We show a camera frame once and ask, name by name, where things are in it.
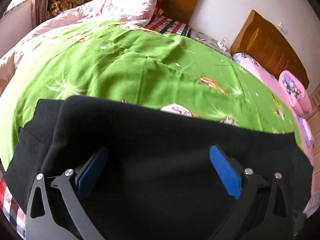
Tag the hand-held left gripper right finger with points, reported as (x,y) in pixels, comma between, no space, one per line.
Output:
(226,173)

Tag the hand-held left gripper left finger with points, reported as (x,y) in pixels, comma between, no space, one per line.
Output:
(91,171)

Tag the black pants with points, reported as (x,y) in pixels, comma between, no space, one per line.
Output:
(155,150)

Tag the long pink rolled quilt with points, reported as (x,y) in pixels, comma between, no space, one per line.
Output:
(260,72)

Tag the pink cartoon print pillow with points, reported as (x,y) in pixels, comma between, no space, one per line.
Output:
(295,90)

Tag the green printed blanket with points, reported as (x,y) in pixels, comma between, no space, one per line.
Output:
(120,65)

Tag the floral bed sheet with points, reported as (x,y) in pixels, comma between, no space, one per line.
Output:
(208,40)

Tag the wooden headboard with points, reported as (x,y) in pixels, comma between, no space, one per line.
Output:
(270,45)
(180,2)

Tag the red plaid bed sheet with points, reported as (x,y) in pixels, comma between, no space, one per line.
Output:
(170,26)

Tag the pink white patterned pillow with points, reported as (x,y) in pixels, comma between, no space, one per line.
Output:
(75,12)

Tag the brown plush toy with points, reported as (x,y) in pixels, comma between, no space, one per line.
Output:
(62,6)

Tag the striped curtain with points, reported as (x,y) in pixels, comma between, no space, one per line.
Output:
(46,0)

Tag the wall socket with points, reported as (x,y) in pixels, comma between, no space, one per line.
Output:
(283,28)

